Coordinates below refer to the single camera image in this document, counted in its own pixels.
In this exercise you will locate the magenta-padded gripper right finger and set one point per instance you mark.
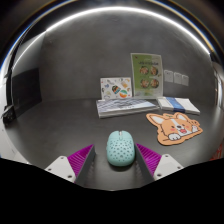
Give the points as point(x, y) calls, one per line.
point(150, 160)

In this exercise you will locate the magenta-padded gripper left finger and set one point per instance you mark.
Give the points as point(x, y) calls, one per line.
point(81, 159)

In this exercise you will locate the teal perforated computer mouse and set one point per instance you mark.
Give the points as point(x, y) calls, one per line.
point(120, 149)

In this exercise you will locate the corgi-shaped orange mouse pad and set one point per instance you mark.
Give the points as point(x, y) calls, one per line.
point(176, 128)

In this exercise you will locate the grey striped book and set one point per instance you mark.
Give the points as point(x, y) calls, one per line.
point(125, 106)

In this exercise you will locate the white book with blue band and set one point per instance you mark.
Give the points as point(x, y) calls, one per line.
point(178, 104)

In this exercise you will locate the white card with colourful stickers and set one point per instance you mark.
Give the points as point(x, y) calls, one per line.
point(116, 88)

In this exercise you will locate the green food poster stand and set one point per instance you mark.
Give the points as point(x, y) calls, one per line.
point(146, 75)

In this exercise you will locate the black flat panel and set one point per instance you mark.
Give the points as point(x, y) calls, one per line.
point(26, 88)

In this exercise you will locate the row of white wall sockets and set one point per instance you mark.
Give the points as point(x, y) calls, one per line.
point(176, 77)

